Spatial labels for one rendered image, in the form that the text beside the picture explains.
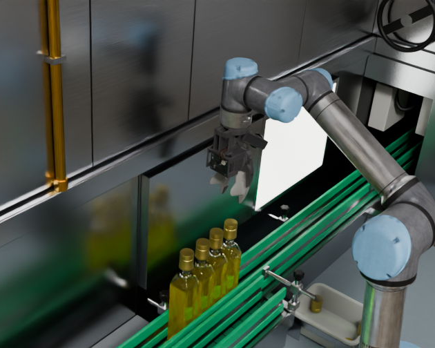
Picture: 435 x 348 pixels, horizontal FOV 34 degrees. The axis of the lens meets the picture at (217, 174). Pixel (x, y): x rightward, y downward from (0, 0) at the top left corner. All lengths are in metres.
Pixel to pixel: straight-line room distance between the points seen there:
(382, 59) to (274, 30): 0.68
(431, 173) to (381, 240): 1.21
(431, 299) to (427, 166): 0.49
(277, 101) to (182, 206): 0.46
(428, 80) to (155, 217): 1.15
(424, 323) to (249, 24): 1.06
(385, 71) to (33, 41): 1.51
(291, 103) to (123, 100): 0.36
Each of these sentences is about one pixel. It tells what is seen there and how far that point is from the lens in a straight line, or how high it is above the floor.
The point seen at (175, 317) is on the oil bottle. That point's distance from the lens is 1.81.
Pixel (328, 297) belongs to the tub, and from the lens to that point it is 2.19.
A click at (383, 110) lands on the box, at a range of 2.75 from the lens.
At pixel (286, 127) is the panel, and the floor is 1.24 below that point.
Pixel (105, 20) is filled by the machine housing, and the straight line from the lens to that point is 1.45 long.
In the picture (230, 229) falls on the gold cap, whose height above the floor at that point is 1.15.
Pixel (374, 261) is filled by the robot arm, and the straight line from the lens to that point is 1.45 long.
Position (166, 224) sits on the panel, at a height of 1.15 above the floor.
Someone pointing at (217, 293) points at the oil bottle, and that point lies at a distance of 1.87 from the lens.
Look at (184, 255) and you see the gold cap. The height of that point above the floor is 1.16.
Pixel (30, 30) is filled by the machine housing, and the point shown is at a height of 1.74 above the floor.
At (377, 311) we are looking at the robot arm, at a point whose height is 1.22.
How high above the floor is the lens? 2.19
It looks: 31 degrees down
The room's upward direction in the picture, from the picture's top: 5 degrees clockwise
